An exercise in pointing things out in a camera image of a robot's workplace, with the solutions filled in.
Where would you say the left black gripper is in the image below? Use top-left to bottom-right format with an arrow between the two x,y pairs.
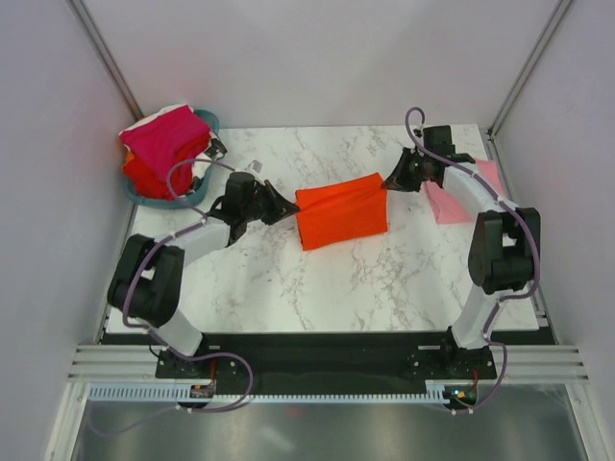
242,180 -> 299,226

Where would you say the pink t shirt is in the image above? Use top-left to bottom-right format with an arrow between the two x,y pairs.
424,159 -> 504,225

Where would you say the orange t shirt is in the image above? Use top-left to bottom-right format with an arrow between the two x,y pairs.
295,173 -> 388,251

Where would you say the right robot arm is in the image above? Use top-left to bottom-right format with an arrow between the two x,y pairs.
381,126 -> 541,378

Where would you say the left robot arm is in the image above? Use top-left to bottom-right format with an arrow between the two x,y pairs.
107,171 -> 300,377

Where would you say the black white patterned t shirt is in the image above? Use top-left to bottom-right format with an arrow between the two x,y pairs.
190,133 -> 228,190

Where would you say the red t shirt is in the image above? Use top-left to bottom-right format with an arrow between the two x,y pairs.
122,140 -> 209,201

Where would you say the magenta t shirt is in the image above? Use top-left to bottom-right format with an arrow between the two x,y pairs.
119,105 -> 211,181

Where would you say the teal laundry basket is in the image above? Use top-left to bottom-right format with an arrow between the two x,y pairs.
119,104 -> 227,209

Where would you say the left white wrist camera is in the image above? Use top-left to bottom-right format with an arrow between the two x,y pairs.
245,159 -> 262,176

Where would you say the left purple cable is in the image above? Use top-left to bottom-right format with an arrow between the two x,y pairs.
122,159 -> 254,414

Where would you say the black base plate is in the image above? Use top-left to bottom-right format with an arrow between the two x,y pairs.
160,331 -> 497,393

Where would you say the white slotted cable duct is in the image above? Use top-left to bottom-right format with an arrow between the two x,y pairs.
87,381 -> 477,403

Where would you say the aluminium frame rail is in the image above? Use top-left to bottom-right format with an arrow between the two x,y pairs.
68,345 -> 588,384

